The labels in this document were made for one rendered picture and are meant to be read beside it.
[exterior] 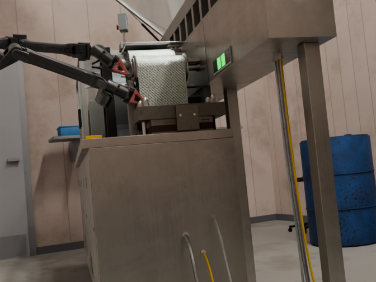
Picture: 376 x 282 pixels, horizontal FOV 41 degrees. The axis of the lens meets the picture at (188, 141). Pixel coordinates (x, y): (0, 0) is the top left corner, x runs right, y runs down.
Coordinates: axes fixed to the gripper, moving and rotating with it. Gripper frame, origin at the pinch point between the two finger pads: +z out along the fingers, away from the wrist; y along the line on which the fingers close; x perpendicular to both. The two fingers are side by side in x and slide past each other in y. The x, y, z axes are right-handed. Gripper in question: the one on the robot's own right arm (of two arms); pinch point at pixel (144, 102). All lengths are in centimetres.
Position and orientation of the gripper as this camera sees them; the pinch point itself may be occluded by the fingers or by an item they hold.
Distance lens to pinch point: 241.8
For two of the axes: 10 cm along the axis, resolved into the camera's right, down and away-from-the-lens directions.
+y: 2.4, -0.7, -9.7
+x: 3.9, -9.0, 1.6
